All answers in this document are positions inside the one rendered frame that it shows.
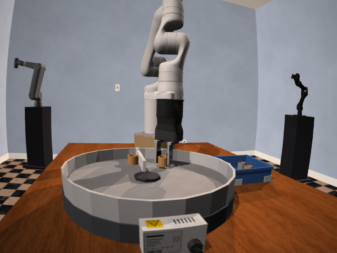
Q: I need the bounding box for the blue crate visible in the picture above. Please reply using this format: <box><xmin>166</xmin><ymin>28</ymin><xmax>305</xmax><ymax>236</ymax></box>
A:
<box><xmin>214</xmin><ymin>154</ymin><xmax>274</xmax><ymax>186</ymax></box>

